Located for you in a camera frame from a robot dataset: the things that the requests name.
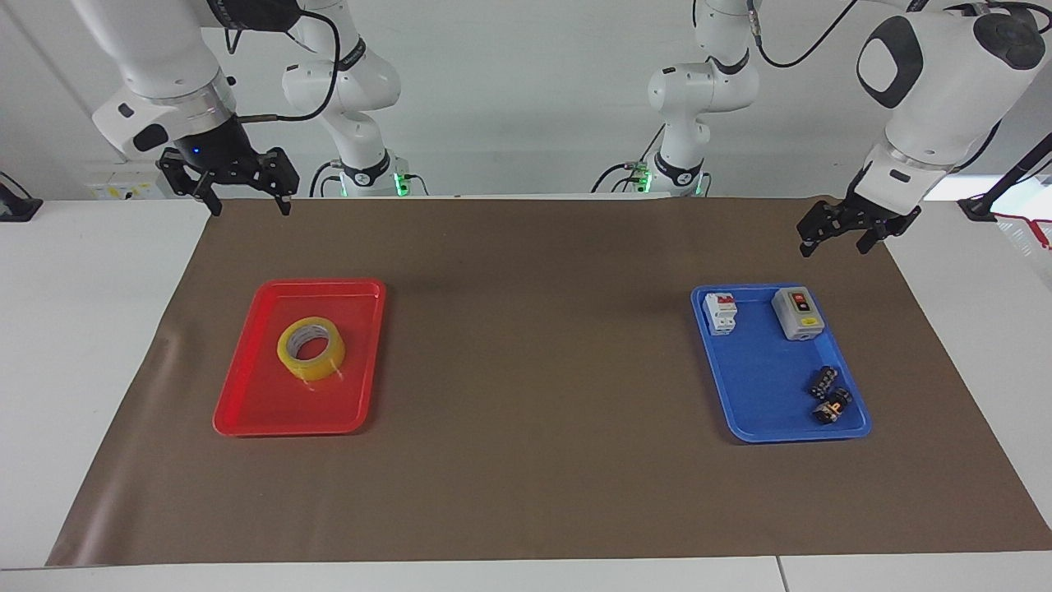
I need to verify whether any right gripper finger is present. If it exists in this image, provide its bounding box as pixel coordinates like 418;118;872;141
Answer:
158;148;224;217
240;146;299;217

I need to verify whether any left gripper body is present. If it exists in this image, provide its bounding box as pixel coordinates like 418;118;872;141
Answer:
843;169;922;238

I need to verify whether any yellow tape roll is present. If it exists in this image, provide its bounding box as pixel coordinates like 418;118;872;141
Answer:
276;317;347;382

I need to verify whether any grey switch box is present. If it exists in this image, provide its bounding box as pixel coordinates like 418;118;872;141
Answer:
771;287;826;342

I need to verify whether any black cable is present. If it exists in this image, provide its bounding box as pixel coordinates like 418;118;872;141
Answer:
309;160;344;199
224;8;342;126
746;0;861;69
591;123;667;195

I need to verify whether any white wall socket box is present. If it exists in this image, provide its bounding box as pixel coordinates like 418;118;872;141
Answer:
85;167;169;201

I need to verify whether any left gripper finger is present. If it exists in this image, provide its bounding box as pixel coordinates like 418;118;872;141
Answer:
796;197;862;258
856;220;892;255

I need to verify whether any black stand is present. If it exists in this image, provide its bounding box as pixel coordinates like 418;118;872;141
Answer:
0;171;44;223
957;132;1052;223

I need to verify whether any blue plastic tray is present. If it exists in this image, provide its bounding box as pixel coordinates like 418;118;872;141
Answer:
690;284;873;445

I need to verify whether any white circuit breaker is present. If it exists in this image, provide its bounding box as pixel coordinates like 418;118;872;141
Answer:
704;292;738;336

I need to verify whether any red plastic tray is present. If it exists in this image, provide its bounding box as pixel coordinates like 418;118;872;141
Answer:
212;278;387;437

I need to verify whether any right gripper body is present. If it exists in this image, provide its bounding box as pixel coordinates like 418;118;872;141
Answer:
173;115;259;177

